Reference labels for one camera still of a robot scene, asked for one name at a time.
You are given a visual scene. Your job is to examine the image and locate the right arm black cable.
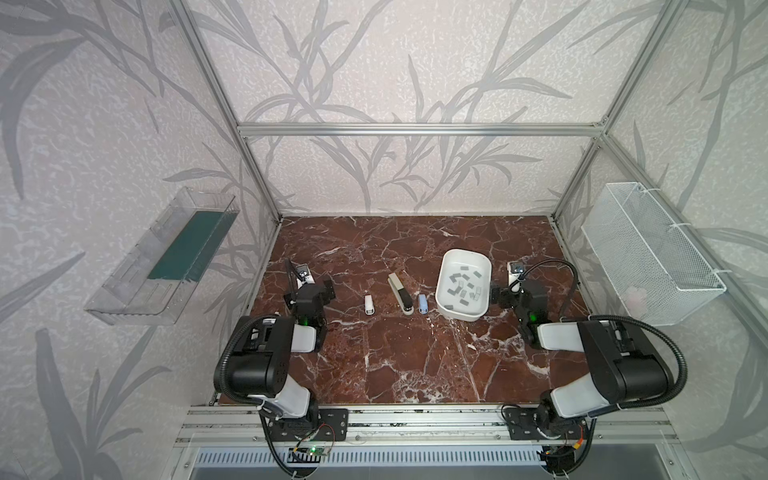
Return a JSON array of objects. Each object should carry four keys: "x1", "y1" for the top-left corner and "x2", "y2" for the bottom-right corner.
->
[{"x1": 515, "y1": 259, "x2": 688, "y2": 409}]

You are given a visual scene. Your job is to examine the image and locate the grey white large stapler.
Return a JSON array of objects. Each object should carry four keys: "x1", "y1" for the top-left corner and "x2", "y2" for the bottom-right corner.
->
[{"x1": 387, "y1": 273, "x2": 415, "y2": 316}]

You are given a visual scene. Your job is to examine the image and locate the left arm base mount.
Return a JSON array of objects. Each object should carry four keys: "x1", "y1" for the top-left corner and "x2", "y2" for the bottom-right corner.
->
[{"x1": 267, "y1": 408, "x2": 349, "y2": 442}]

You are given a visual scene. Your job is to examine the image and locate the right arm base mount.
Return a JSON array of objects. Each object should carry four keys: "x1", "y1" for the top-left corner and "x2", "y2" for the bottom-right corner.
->
[{"x1": 500, "y1": 404, "x2": 588, "y2": 444}]

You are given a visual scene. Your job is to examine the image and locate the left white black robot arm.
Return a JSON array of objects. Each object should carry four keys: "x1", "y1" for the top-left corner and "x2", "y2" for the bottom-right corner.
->
[{"x1": 213, "y1": 279, "x2": 336, "y2": 429}]

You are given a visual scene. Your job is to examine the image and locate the clear wall shelf green mat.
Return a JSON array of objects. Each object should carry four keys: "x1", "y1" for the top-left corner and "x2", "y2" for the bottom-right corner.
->
[{"x1": 85, "y1": 187, "x2": 240, "y2": 326}]

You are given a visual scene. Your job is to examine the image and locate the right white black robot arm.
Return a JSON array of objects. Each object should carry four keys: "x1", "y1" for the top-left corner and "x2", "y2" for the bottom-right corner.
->
[{"x1": 490, "y1": 279, "x2": 688, "y2": 429}]

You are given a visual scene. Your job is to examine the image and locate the aluminium front rail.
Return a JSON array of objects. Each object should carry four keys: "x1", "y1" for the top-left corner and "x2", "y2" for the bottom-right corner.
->
[{"x1": 174, "y1": 404, "x2": 680, "y2": 448}]

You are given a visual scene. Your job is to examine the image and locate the small white stapler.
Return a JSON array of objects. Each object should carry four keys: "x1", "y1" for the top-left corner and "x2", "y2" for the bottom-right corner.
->
[{"x1": 364, "y1": 294, "x2": 375, "y2": 316}]

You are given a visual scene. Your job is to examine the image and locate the green circuit board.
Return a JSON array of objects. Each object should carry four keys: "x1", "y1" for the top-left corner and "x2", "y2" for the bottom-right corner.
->
[{"x1": 290, "y1": 445, "x2": 333, "y2": 463}]

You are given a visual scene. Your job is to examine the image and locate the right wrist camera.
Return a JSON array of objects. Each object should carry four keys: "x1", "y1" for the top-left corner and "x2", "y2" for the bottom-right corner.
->
[{"x1": 507, "y1": 262, "x2": 526, "y2": 286}]

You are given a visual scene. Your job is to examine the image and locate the white wire mesh basket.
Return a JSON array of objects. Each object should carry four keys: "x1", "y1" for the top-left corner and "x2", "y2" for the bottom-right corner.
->
[{"x1": 582, "y1": 182, "x2": 727, "y2": 327}]

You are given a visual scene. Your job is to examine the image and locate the white plastic tray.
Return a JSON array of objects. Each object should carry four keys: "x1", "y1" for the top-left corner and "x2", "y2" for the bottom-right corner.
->
[{"x1": 435, "y1": 249, "x2": 492, "y2": 322}]

